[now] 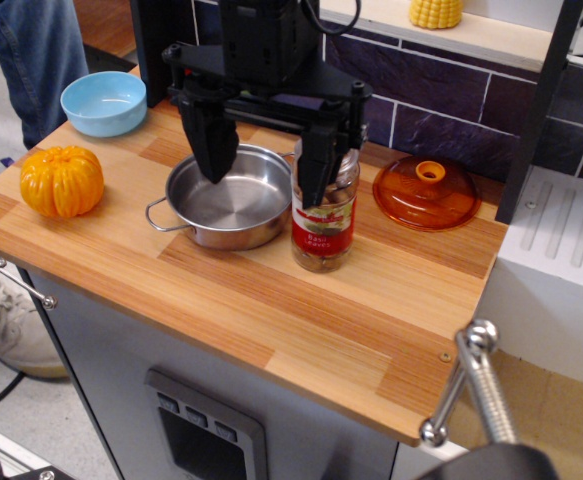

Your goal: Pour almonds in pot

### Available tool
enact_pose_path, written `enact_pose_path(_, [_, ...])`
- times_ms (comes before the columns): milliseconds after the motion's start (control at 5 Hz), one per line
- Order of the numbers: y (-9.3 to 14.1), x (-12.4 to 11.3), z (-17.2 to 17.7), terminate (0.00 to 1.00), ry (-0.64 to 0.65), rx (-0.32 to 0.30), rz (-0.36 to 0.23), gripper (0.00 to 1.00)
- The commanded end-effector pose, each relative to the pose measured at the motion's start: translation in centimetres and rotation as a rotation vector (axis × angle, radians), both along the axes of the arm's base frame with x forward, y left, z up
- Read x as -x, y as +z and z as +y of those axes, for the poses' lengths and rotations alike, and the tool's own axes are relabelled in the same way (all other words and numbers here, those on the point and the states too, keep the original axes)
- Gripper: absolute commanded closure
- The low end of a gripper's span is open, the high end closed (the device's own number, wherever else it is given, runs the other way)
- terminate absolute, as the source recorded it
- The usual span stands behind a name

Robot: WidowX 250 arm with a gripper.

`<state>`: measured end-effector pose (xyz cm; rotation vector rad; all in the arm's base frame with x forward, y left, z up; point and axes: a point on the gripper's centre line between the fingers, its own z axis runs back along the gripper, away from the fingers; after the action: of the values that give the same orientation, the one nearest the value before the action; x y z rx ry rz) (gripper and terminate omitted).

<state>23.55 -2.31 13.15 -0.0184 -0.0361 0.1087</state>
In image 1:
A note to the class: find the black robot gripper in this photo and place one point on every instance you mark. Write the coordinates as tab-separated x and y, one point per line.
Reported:
267	48

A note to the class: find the glass almond jar red label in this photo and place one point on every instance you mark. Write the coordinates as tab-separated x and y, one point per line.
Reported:
322	236

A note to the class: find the stainless steel pot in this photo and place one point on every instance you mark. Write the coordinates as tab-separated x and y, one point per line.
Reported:
248	208

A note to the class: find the orange transparent pot lid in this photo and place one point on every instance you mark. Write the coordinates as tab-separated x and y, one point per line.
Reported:
428	194

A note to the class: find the light blue bowl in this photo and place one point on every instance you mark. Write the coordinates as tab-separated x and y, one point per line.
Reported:
105	104

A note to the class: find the yellow toy corn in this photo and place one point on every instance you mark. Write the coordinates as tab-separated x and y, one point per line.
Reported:
436	14

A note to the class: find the orange toy pumpkin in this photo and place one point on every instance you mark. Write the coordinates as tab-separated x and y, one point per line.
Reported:
62	181

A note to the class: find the person leg in jeans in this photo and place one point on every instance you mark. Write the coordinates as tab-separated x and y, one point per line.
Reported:
41	53

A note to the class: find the right chrome clamp screw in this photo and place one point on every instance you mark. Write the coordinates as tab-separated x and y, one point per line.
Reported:
473	371

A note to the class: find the white toy sink drainer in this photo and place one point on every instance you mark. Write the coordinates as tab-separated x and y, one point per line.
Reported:
546	233

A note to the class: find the grey toy oven panel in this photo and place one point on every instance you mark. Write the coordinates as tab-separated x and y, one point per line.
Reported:
206	438

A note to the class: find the white sneaker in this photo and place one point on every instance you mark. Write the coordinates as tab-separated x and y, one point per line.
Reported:
25	344

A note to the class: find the black vertical post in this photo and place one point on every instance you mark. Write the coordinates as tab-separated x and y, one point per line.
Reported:
549	79

